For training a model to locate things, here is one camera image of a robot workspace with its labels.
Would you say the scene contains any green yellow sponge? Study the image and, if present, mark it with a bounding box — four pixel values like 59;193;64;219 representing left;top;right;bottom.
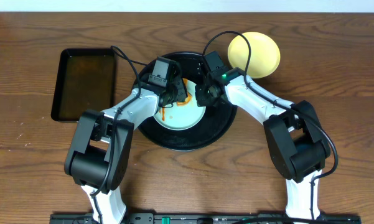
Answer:
176;78;192;106

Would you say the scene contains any light green plate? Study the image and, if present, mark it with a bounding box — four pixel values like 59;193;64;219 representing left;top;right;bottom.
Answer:
153;78;206;131

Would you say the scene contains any yellow plate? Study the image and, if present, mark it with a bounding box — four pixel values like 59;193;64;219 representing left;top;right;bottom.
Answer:
227;32;281;78

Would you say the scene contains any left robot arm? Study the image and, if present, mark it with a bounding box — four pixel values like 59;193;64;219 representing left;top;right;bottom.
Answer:
64;73;187;223

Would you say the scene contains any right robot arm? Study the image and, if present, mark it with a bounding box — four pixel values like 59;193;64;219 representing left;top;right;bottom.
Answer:
195;68;330;220

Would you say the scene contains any black rectangular water tray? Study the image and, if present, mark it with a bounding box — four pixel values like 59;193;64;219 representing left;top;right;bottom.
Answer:
50;48;117;122

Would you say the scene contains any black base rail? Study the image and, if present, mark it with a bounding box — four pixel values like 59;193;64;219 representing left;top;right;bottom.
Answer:
49;212;362;224

